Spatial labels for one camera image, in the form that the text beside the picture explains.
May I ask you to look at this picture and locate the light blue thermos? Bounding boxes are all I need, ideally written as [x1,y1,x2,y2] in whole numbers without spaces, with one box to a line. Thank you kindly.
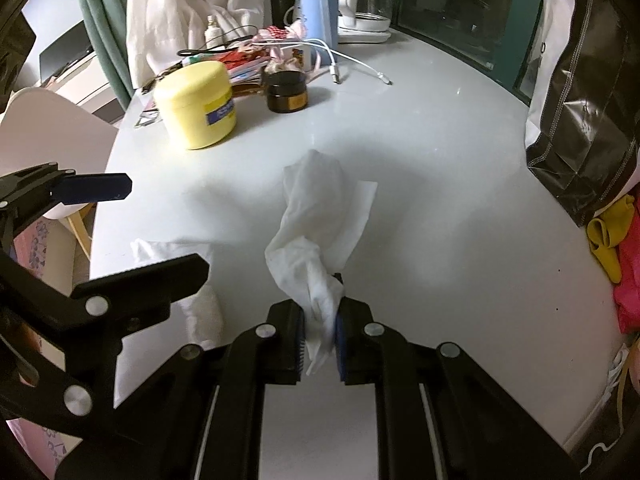
[298,0,340,53]

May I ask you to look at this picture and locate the dark window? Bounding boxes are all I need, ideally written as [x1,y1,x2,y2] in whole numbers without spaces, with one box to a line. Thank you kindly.
[390,0,546,106]

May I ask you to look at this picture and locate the white cable with wide plug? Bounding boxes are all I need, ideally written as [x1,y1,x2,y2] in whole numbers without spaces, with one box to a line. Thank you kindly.
[292,37,346,85]

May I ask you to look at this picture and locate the white clothes hanger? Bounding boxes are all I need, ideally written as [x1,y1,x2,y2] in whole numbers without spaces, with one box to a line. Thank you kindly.
[585,440,621,466]

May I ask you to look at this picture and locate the black stitched tote bag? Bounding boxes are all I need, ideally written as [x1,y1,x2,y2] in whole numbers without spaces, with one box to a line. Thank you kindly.
[525,0,640,228]

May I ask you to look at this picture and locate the pink flowered cloth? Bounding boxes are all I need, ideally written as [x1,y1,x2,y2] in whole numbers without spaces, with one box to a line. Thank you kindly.
[0,215,93,480]

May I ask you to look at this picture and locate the black cord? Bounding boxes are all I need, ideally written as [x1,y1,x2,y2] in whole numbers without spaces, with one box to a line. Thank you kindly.
[177,25,256,57]

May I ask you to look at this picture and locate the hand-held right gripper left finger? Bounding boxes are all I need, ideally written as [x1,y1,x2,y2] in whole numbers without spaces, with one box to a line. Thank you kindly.
[55,302,307,480]

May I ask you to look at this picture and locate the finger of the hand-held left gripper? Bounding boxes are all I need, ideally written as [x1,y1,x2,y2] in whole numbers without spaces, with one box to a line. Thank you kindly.
[0,245,211,443]
[0,162,133,236]

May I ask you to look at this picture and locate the amber glass jar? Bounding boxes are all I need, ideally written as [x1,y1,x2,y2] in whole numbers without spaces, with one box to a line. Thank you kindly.
[262,71,309,114]

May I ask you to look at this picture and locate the white curtain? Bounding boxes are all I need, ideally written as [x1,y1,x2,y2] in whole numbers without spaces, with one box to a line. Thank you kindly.
[125,0,266,78]

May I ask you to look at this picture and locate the yellow cloth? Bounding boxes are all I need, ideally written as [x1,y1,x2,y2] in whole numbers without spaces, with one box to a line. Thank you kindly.
[586,195,637,283]

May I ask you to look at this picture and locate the white wet wipe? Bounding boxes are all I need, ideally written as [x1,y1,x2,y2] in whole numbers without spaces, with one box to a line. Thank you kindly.
[130,237,224,351]
[264,149,379,378]

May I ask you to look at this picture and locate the pink bag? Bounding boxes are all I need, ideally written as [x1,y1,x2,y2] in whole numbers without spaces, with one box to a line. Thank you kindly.
[614,245,640,333]

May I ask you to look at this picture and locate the white kettle base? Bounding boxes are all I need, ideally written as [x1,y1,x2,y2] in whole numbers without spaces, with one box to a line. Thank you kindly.
[336,27,393,44]

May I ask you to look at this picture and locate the white cable with slim plug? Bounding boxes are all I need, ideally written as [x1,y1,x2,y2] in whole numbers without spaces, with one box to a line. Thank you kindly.
[300,37,393,86]

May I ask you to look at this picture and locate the green curtain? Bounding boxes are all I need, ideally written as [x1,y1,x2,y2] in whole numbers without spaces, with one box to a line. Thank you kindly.
[75,0,138,103]

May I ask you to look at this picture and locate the white chair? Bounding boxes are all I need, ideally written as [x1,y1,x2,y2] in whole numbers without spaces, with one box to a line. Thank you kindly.
[0,87,121,261]

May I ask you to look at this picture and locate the yellow plastic jar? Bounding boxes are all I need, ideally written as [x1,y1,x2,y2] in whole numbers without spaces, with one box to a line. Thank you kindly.
[152,61,237,151]

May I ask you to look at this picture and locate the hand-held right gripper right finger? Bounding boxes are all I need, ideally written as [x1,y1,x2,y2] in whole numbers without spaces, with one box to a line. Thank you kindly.
[332,272,583,480]

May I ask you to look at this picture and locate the small white bottle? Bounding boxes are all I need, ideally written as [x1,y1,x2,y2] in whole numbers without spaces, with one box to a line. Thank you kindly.
[205,15,223,51]

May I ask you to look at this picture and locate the white cabinet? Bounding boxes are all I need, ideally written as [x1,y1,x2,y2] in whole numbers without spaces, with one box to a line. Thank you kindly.
[37,20,126,126]

